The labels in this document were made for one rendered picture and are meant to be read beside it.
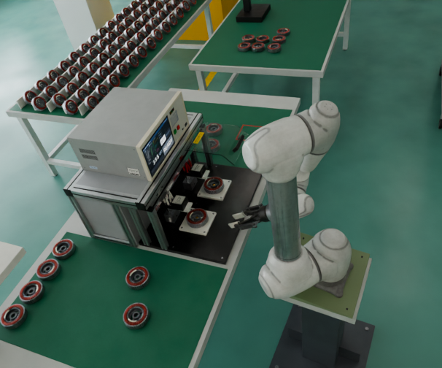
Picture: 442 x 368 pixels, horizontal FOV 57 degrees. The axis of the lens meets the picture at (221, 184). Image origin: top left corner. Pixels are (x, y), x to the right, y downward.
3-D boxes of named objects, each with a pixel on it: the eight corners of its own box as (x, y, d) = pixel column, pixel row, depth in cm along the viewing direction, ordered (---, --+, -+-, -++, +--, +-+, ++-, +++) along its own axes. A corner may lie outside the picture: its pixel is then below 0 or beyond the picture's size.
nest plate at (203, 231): (216, 213, 215) (216, 212, 214) (206, 236, 205) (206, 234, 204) (190, 209, 220) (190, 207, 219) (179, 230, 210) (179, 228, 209)
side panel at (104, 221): (138, 243, 211) (119, 200, 189) (136, 247, 209) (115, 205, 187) (93, 233, 221) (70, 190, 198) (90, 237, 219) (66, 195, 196)
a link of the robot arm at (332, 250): (356, 273, 173) (365, 242, 157) (319, 292, 169) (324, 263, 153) (332, 244, 184) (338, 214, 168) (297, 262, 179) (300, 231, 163)
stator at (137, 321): (131, 304, 186) (129, 299, 183) (154, 309, 182) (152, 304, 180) (120, 326, 179) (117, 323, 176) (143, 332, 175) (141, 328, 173)
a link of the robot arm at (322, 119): (319, 123, 143) (285, 136, 140) (332, 85, 127) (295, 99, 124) (340, 150, 137) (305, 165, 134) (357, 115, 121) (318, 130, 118)
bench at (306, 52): (351, 47, 472) (357, -22, 420) (320, 150, 354) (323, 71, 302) (259, 44, 509) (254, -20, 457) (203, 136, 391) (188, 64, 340)
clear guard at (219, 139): (249, 135, 220) (247, 126, 215) (234, 165, 204) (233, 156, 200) (193, 129, 231) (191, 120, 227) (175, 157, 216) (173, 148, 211)
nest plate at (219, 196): (231, 182, 230) (231, 180, 229) (222, 201, 221) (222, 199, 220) (207, 177, 235) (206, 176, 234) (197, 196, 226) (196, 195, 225)
